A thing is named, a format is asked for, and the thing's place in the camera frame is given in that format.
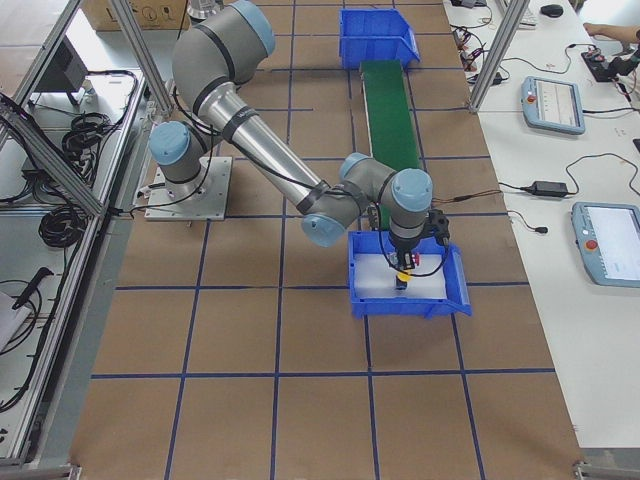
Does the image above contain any aluminium frame post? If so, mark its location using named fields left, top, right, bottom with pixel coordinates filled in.
left=468, top=0, right=528, bottom=113

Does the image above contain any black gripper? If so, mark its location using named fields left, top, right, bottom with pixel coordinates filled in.
left=387, top=232, right=420, bottom=270

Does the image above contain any blue bin with foam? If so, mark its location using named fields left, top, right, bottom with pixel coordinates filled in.
left=339, top=8, right=421, bottom=69

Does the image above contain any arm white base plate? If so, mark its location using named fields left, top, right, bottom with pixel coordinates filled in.
left=144, top=156, right=233, bottom=221

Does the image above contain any yellow push button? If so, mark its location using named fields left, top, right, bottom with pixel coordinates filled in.
left=395, top=271, right=412, bottom=291

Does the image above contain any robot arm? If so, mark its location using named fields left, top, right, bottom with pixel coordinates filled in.
left=172, top=1, right=434, bottom=274

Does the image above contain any green conveyor belt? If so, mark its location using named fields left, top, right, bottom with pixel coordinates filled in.
left=360, top=60, right=420, bottom=171

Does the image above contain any teach pendant tablet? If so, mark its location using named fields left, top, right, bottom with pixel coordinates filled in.
left=521, top=76, right=586, bottom=135
left=571, top=202, right=639, bottom=288

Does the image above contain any red black power cable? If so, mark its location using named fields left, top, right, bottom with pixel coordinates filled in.
left=430, top=189, right=503, bottom=205

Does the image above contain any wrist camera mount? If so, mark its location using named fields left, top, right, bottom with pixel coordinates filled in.
left=426, top=209, right=450, bottom=247

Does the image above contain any black power adapter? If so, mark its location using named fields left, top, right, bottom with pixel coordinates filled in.
left=531, top=180, right=570, bottom=198

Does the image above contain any blue bin right side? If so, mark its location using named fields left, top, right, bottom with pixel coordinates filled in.
left=348, top=231, right=472, bottom=318

